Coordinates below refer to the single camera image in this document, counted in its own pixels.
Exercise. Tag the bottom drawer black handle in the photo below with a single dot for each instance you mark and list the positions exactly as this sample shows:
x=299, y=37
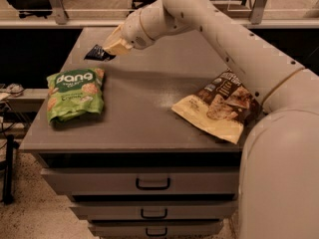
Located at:
x=156, y=232

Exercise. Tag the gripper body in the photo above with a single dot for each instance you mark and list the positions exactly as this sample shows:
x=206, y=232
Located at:
x=133, y=33

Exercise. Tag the top drawer black handle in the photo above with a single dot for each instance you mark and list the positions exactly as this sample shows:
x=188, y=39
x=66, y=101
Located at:
x=152, y=184

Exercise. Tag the grey side shelf left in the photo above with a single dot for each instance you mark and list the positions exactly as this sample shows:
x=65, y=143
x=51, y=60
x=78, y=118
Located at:
x=20, y=100

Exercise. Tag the black stand left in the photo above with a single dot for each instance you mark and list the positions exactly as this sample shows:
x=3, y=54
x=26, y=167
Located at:
x=7, y=166

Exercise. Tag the middle drawer black handle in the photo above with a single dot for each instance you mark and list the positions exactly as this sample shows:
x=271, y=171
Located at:
x=154, y=214

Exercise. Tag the grey drawer cabinet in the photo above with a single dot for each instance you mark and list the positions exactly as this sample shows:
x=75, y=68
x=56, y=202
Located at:
x=95, y=160

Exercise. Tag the green dang rice chip bag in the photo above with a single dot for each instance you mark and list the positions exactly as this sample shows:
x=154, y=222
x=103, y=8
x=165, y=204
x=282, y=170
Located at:
x=75, y=93

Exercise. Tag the drawer black handle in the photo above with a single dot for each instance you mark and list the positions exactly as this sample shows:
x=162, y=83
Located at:
x=152, y=184
x=156, y=232
x=154, y=214

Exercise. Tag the dark blue rxbar wrapper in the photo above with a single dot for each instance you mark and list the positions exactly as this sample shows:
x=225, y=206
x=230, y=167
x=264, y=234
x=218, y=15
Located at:
x=97, y=53

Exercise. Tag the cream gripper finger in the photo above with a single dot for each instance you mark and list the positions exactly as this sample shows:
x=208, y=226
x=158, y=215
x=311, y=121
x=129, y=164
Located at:
x=116, y=44

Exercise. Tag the brown sea salt chip bag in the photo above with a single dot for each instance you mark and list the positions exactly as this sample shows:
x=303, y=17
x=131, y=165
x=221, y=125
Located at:
x=223, y=108

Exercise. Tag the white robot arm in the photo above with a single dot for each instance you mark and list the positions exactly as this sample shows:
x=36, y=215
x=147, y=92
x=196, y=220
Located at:
x=279, y=171

